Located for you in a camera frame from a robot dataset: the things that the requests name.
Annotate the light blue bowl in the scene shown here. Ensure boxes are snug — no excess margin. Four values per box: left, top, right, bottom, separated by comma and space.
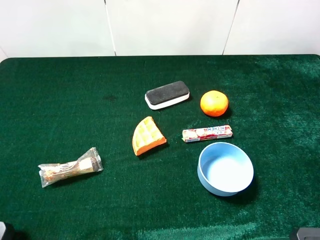
197, 142, 254, 197

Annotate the orange mandarin fruit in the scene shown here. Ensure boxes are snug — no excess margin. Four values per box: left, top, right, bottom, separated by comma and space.
200, 90, 229, 117

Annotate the dark object bottom right corner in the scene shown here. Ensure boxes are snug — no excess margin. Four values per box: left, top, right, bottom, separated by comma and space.
289, 227, 320, 240

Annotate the clear wrapped snack packet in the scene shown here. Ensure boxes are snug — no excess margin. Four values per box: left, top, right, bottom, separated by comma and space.
38, 147, 104, 188

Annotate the orange toy waffle slice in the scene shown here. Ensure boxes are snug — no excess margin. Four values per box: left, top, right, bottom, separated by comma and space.
132, 116, 167, 156

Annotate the black and white board eraser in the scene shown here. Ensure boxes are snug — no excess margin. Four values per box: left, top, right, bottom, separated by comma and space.
144, 80, 190, 110

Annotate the Hi-Chew candy stick pack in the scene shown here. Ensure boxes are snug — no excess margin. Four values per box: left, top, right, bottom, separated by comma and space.
182, 125, 233, 143

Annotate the green velvet table cloth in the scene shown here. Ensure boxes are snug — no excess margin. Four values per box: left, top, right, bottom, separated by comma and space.
0, 54, 320, 240

